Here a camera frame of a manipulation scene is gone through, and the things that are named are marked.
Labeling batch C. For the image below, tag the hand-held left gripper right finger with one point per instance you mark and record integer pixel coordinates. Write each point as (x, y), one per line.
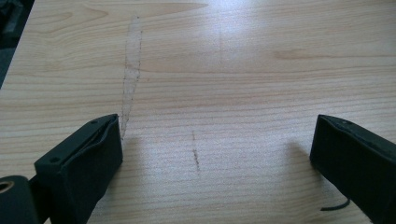
(358, 165)

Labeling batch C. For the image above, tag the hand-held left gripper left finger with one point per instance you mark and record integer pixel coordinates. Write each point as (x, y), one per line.
(77, 165)

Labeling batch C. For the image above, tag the dark equipment beside table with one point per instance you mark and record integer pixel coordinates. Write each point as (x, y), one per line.
(11, 28)

